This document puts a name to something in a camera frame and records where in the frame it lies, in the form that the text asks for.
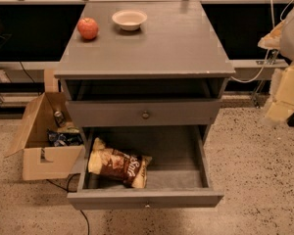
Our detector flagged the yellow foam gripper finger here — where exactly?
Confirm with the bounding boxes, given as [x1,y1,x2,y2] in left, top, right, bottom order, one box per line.
[258,21,284,50]
[262,63,294,125]

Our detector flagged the brown chip bag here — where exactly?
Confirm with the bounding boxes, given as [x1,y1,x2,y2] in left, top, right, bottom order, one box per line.
[88,137,152,189]

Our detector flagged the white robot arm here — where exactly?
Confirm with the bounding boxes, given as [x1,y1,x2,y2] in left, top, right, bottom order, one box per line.
[258,7,294,126]

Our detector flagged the closed grey top drawer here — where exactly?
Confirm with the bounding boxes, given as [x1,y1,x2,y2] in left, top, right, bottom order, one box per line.
[66,99,221,127]

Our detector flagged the grey wooden drawer cabinet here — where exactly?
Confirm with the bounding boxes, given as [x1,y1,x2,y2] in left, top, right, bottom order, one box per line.
[54,0,236,142]

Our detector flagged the brass drawer knob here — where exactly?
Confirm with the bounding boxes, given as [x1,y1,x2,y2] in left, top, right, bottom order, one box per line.
[142,111,150,119]

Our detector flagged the open grey middle drawer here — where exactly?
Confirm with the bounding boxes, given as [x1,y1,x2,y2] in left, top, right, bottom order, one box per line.
[68,125,223,210]

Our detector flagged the blue snack bag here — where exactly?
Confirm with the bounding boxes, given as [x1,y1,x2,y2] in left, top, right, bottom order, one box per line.
[47,130,83,147]

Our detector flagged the white paper bowl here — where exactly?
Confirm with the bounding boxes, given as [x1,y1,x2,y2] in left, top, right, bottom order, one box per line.
[112,10,147,31]

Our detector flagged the red apple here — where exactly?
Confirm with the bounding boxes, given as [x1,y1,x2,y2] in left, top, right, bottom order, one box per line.
[77,18,99,40]

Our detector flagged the metal soda can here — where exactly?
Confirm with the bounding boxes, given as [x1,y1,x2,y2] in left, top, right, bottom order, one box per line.
[54,111,66,127]

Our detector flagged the open cardboard box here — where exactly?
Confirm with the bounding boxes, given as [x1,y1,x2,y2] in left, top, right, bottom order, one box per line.
[5,92,84,180]

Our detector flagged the white cable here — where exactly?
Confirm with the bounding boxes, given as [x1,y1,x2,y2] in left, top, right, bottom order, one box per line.
[230,0,294,84]

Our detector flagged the black floor cable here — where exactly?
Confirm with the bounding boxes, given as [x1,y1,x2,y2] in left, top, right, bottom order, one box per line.
[46,173,90,235]

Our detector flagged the metal rail frame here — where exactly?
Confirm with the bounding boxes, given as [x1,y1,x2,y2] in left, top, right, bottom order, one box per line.
[0,0,286,108]

